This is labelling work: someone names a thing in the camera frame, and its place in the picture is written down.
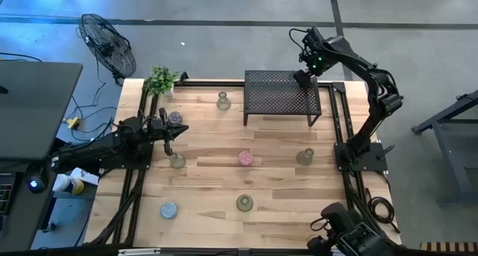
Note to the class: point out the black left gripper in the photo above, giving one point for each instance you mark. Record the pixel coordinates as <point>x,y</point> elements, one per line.
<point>161,128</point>

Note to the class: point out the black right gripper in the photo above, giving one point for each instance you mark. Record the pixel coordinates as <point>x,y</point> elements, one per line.
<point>316,54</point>

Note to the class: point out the dark floral patterned round tin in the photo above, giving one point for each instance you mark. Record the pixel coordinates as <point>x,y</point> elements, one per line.
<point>175,118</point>

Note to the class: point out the clear glass jar top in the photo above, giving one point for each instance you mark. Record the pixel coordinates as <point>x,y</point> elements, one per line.
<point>223,103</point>

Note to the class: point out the clear glass jar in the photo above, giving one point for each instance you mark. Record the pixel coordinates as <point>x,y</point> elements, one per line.
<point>177,161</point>
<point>223,103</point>

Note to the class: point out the glass jar olive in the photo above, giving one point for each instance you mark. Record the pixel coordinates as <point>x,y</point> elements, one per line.
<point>244,203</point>
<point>304,158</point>

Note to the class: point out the glass jar olive bottom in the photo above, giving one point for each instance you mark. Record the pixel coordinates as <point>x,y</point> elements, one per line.
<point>244,203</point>

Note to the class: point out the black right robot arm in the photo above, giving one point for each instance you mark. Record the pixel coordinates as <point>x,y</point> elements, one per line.
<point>381,95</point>

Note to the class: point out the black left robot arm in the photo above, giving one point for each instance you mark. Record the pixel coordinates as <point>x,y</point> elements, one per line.
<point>97,148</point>

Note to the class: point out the clear glass jar left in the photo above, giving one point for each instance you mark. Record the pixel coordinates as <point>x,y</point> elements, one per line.
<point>177,161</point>

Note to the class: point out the black perforated metal shelf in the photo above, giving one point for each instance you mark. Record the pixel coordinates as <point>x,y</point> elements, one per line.
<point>276,97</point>

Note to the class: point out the small green potted plant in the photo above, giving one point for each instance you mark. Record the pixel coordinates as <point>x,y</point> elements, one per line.
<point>160,80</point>

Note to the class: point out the white paper box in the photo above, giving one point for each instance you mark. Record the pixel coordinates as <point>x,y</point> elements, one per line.
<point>89,177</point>

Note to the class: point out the yellow power plug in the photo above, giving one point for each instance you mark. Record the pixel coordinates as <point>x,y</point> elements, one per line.
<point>73,122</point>

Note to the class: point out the black metal floor fan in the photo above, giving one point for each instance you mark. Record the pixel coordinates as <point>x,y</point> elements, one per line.
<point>108,47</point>

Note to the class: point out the white bottle with yellow cap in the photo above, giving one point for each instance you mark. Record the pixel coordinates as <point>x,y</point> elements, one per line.
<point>63,183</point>

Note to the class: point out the white label strip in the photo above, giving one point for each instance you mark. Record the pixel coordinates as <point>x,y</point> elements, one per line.
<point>138,252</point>

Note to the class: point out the dark grey desk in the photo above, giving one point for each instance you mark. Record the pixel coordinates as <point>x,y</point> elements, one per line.
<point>33,106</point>

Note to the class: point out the black computer mouse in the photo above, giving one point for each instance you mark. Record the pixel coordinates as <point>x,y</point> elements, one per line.
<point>36,179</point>

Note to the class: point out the small black power adapter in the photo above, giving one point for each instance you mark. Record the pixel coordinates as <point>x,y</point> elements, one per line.
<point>50,226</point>

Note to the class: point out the black keyboard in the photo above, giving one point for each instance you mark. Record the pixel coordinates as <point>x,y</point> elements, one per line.
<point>5,194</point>

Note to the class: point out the striped wooden slat board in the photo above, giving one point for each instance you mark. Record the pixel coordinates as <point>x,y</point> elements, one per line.
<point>448,246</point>

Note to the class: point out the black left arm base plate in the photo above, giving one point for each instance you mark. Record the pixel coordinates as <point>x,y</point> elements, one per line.
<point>143,160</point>

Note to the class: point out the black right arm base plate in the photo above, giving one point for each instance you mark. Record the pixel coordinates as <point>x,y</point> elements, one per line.
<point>369,160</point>

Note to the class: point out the dark metal table frame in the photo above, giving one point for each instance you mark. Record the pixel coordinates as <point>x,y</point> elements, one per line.
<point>446,144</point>

